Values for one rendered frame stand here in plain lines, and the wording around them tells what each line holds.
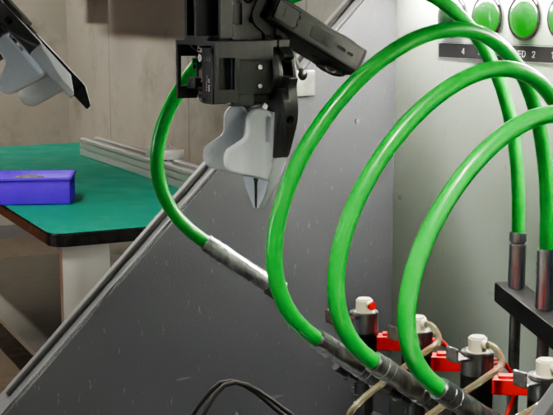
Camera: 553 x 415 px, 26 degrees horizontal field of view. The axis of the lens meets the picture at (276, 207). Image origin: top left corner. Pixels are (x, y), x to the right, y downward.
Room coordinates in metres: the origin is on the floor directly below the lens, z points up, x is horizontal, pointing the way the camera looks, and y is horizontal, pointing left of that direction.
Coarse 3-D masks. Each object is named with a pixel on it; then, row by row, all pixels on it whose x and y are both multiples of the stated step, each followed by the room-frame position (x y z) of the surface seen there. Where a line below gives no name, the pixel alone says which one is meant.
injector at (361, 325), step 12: (360, 324) 1.11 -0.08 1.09; (372, 324) 1.11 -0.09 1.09; (360, 336) 1.11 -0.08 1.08; (372, 336) 1.11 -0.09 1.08; (372, 348) 1.11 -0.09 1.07; (348, 372) 1.10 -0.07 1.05; (360, 384) 1.11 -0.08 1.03; (372, 396) 1.12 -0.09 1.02; (360, 408) 1.11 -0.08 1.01; (372, 408) 1.12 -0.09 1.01
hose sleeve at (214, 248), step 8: (208, 240) 1.17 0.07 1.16; (216, 240) 1.17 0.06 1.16; (208, 248) 1.17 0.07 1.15; (216, 248) 1.17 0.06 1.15; (224, 248) 1.17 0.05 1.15; (216, 256) 1.17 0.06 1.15; (224, 256) 1.17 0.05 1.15; (232, 256) 1.17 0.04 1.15; (240, 256) 1.18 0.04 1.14; (224, 264) 1.18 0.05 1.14; (232, 264) 1.17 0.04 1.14; (240, 264) 1.17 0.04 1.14; (248, 264) 1.18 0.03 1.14; (256, 264) 1.19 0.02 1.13; (240, 272) 1.18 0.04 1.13; (248, 272) 1.18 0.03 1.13; (256, 272) 1.18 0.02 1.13; (264, 272) 1.18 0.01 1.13; (248, 280) 1.18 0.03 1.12; (256, 280) 1.18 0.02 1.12; (264, 280) 1.18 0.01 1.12; (264, 288) 1.18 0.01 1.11
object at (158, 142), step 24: (432, 0) 1.21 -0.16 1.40; (480, 48) 1.22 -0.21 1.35; (192, 72) 1.17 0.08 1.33; (168, 96) 1.17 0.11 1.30; (504, 96) 1.22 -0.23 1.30; (168, 120) 1.17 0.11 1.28; (504, 120) 1.22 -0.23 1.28; (168, 192) 1.17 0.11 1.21; (168, 216) 1.17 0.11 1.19; (192, 240) 1.17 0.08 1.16
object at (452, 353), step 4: (448, 348) 0.97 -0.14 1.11; (452, 348) 0.97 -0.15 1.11; (456, 348) 0.97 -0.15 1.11; (448, 352) 0.97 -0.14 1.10; (452, 352) 0.97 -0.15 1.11; (456, 352) 0.97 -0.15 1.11; (448, 356) 0.97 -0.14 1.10; (452, 356) 0.97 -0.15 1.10; (456, 356) 0.97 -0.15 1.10; (460, 356) 0.98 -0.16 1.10; (464, 356) 0.98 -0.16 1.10; (448, 360) 0.97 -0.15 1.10; (452, 360) 0.97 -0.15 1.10; (456, 360) 0.97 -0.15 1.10; (460, 360) 0.97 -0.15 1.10; (464, 360) 0.97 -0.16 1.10; (468, 360) 0.97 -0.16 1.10
